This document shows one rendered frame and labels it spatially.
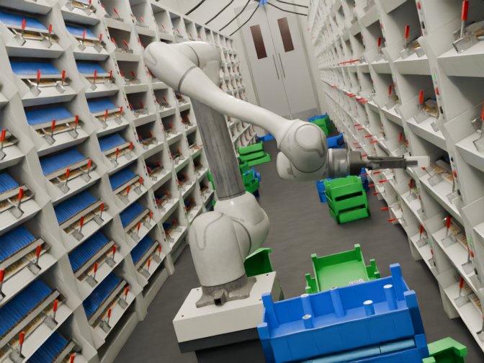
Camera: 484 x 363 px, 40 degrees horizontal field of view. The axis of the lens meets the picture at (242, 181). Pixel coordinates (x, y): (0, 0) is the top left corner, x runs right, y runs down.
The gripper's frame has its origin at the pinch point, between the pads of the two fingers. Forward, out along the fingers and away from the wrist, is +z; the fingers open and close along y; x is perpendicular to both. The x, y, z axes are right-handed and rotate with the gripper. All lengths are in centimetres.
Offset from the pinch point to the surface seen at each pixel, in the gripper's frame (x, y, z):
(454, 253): -25.8, 9.2, 9.2
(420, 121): 12.1, 1.0, 0.7
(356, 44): 40, -158, -5
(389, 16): 43.7, -18.0, -5.8
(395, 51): 32.9, -17.7, -3.8
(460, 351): -39, 48, 2
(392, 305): -18, 73, -17
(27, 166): -1, -18, -128
